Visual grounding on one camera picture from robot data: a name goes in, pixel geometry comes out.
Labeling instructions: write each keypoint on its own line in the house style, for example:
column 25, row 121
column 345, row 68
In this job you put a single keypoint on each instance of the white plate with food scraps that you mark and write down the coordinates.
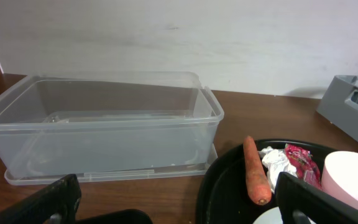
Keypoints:
column 271, row 216

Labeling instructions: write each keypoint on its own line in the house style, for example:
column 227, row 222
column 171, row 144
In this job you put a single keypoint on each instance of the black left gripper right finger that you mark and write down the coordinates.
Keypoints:
column 309, row 202

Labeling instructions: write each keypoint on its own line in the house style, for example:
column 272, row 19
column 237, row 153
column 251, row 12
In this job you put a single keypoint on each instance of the grey dishwasher rack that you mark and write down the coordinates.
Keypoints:
column 339, row 104

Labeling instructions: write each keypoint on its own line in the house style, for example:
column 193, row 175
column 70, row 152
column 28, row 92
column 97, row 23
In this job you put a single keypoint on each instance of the red snack wrapper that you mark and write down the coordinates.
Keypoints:
column 306, row 168

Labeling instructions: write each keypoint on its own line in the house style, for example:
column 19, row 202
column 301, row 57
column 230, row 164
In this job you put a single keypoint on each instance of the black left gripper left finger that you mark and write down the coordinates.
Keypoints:
column 60, row 198

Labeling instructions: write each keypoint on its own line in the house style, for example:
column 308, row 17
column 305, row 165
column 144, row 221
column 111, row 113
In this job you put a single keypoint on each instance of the orange carrot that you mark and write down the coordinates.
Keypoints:
column 258, row 188

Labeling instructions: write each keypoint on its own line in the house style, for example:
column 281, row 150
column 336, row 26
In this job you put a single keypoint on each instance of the round black tray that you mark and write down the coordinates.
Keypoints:
column 223, row 196

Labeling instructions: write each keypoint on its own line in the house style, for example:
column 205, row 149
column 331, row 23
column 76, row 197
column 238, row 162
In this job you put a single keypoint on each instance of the clear plastic bin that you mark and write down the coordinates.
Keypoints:
column 106, row 124

